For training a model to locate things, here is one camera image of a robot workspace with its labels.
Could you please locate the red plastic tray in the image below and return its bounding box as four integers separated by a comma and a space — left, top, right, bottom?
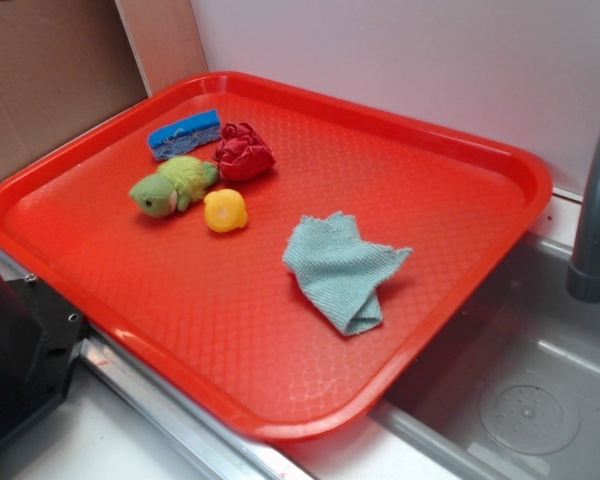
0, 73, 552, 443

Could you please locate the grey sink basin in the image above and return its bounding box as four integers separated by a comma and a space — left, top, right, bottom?
372, 234, 600, 479

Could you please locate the blue sponge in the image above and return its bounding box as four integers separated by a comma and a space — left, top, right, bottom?
148, 109, 221, 161

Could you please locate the light blue cloth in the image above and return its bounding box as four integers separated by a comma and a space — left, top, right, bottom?
283, 212, 413, 337

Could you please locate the crumpled red cloth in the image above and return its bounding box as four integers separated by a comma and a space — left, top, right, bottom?
214, 122, 276, 182

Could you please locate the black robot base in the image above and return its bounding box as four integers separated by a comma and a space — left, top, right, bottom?
0, 275, 87, 451

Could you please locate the brown cardboard panel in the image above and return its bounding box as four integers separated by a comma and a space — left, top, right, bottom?
0, 1, 207, 182

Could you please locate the green plush turtle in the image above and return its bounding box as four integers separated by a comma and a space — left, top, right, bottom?
129, 155, 219, 218

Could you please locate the yellow rubber duck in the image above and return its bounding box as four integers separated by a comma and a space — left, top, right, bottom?
203, 189, 249, 233

